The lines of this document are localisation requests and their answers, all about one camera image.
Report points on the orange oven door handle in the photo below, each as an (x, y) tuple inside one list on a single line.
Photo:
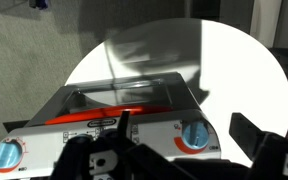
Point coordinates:
[(106, 112)]

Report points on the grey toy stove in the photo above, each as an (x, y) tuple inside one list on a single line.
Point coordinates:
[(42, 144)]

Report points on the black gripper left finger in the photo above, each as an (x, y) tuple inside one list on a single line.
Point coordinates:
[(114, 154)]

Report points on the blue left stove knob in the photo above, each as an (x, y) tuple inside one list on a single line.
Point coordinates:
[(10, 154)]

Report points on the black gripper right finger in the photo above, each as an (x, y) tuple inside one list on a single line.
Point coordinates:
[(268, 151)]

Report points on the blue middle stove knob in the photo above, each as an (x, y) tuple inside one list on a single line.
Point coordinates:
[(84, 137)]

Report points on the blue stove knob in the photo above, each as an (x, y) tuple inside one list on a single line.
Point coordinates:
[(10, 154), (195, 135), (84, 137)]

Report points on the round white table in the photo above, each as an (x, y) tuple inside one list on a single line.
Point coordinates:
[(227, 70)]

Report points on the blue right stove knob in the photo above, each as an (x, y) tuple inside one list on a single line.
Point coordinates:
[(195, 135)]

